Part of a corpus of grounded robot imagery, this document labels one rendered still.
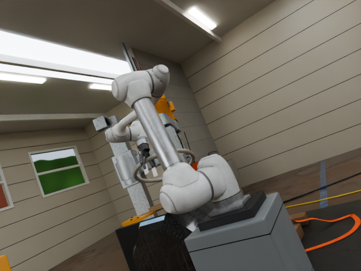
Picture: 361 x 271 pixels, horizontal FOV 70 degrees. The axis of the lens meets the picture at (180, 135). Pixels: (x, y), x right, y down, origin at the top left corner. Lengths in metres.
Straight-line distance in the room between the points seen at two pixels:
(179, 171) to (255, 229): 0.39
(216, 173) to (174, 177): 0.21
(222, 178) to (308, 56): 6.03
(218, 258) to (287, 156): 5.98
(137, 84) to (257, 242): 0.89
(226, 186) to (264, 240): 0.29
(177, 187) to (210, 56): 6.68
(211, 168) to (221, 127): 6.17
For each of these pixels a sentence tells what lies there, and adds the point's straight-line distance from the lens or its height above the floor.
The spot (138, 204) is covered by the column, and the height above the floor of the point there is 0.92.
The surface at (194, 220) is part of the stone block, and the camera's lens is 2.24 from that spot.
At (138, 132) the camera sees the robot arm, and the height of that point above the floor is 1.46.
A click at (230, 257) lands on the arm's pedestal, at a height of 0.68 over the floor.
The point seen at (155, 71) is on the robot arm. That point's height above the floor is 1.62.
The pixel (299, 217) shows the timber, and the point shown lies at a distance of 3.29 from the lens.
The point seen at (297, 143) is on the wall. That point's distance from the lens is 7.03.
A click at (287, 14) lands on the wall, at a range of 7.38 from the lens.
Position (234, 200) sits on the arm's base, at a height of 0.87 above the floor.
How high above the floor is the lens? 1.10
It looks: 7 degrees up
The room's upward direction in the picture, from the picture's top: 23 degrees counter-clockwise
